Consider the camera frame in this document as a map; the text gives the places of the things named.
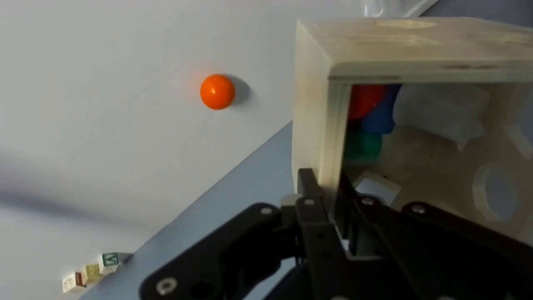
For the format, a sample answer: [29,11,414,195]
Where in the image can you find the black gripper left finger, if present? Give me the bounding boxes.
[297,168,355,300]

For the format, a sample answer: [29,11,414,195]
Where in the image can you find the wooden shape sorter cube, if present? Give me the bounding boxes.
[292,16,533,241]

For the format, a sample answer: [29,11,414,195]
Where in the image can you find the green shape block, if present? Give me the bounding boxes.
[345,131,384,163]

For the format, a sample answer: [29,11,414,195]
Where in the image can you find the red shape block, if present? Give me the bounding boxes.
[349,85,387,121]

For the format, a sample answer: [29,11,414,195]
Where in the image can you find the small alphabet blocks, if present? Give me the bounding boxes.
[61,251,132,293]

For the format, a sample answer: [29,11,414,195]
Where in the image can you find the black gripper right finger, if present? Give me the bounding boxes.
[340,175,533,300]

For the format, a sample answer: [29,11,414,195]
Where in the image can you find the orange ball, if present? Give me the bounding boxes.
[201,73,237,110]

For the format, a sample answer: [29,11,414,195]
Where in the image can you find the blue shape block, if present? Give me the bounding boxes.
[362,85,400,135]

